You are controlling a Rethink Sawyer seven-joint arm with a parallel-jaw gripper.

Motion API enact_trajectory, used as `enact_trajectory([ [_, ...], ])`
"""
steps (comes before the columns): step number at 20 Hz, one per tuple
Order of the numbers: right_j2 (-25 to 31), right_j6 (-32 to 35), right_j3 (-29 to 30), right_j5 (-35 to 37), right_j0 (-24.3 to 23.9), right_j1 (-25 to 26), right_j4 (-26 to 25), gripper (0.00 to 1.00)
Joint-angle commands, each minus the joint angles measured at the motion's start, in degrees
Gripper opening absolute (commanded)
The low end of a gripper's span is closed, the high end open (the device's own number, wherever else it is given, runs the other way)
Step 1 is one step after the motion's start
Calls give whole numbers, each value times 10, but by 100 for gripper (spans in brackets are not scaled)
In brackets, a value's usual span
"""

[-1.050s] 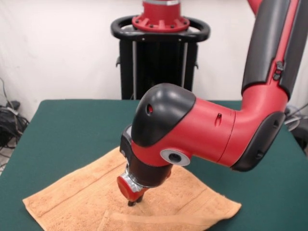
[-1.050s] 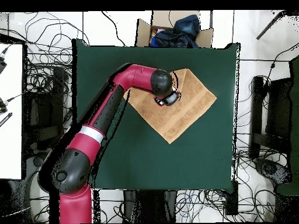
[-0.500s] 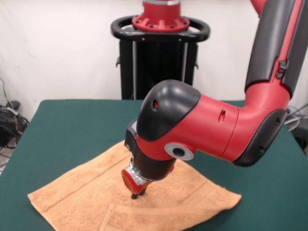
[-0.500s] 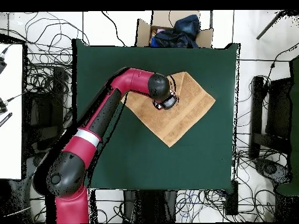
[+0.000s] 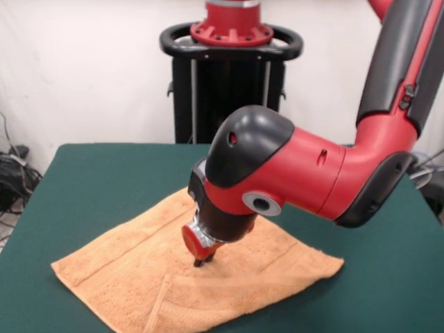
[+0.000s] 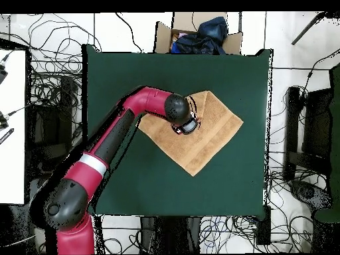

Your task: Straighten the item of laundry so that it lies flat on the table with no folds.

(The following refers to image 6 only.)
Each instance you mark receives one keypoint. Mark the tan terry towel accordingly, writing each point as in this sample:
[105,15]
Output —
[212,138]

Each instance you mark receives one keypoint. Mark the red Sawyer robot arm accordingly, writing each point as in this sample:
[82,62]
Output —
[101,154]

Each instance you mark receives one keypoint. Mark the black flat strip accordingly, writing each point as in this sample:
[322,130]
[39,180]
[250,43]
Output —
[6,136]

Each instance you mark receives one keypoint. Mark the dark green table cloth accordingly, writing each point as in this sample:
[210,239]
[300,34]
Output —
[212,191]

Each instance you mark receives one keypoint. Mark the cardboard box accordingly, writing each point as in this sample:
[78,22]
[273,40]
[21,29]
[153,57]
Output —
[162,39]

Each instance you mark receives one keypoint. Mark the dark blue clothes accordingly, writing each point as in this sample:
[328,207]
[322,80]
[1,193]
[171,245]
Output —
[207,39]

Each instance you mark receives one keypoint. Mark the black rectangular block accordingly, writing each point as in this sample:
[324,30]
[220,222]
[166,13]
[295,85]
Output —
[263,228]

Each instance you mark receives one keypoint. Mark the dark chair base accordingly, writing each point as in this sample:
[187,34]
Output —
[308,192]

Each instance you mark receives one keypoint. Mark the green covered table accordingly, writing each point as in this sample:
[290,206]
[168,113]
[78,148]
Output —
[336,132]

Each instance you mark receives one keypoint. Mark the black rod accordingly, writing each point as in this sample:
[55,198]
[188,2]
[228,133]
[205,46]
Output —
[305,29]

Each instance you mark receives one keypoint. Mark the white desk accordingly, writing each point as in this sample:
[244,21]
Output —
[13,159]

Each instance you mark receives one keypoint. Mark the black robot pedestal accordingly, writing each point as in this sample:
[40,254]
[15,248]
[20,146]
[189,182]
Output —
[170,233]

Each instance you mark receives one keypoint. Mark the black metal frame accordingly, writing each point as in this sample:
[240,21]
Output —
[292,119]
[65,106]

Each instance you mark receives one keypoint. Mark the black camera device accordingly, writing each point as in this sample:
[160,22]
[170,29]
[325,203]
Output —
[2,74]
[2,122]

